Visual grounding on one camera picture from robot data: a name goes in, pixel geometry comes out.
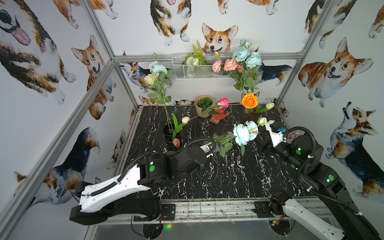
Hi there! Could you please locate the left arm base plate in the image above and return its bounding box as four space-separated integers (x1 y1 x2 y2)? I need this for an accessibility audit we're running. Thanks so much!
133 204 176 222

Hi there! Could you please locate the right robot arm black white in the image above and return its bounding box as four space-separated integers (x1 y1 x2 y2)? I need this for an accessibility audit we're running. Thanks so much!
255 118 380 240

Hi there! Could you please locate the orange rose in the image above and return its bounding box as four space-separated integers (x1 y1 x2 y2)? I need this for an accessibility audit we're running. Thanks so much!
242 93 259 109

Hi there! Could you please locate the white tulip vase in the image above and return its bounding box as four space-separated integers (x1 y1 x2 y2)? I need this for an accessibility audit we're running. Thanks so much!
255 103 275 114
172 114 190 140

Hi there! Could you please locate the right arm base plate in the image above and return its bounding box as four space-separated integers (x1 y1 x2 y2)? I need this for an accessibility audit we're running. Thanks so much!
254 201 284 218

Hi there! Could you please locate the light blue rose spray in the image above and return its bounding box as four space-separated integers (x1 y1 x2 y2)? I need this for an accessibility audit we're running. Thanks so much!
213 117 267 157

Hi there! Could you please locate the green fern in basket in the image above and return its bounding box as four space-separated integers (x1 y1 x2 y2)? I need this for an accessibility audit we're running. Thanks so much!
185 41 207 67

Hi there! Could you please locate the white tulip left vase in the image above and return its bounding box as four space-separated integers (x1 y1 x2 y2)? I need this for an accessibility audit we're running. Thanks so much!
172 114 190 140

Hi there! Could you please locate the dark glass right vase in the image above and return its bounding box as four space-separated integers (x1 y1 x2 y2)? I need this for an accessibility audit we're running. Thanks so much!
246 113 261 123

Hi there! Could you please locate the magenta pink rose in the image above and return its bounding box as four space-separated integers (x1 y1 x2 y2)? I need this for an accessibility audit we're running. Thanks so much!
203 97 230 115

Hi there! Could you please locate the pink tulip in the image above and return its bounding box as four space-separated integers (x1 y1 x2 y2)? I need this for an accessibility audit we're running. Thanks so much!
173 138 181 148

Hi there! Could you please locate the black left vase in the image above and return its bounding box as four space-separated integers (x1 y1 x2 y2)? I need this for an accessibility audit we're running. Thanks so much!
163 124 179 151

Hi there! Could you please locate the mauve hydrangea flower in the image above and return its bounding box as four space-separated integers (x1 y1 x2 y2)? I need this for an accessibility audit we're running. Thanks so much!
287 130 303 144

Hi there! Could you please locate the white tulip right vase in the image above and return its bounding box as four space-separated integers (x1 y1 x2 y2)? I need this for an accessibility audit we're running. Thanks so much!
255 103 275 114

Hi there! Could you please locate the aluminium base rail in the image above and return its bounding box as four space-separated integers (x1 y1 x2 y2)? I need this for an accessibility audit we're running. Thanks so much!
89 197 334 226

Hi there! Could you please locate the blue and yellow rose spray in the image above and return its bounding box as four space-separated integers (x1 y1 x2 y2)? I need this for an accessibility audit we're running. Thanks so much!
145 53 174 134

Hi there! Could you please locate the white wire mesh basket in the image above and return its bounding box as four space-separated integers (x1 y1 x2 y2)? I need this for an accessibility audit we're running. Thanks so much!
171 54 229 80

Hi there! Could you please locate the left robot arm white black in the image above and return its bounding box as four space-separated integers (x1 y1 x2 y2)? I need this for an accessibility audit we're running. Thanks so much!
69 137 219 226

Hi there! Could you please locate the terracotta pot green plant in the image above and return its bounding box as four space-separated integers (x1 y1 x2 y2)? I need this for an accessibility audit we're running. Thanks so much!
195 96 213 118

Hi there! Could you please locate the red rubber glove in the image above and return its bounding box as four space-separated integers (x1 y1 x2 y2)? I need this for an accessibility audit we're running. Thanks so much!
209 108 230 125

